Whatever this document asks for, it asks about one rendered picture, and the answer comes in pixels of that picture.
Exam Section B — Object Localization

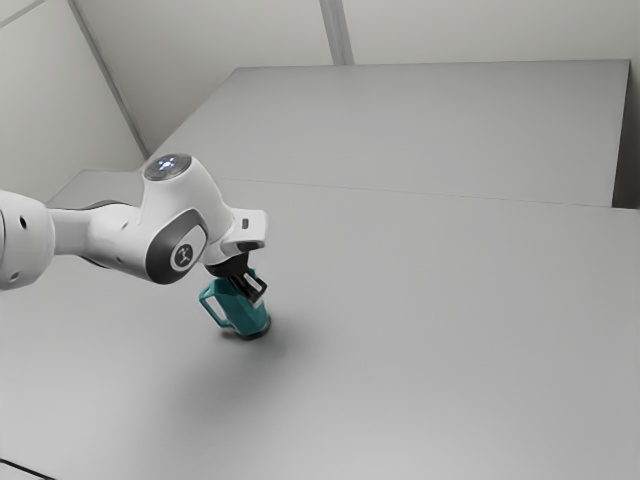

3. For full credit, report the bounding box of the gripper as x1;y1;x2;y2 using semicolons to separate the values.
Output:
203;252;270;307

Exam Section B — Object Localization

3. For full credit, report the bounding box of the teal faceted mug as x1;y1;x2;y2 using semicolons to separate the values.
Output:
198;267;272;341

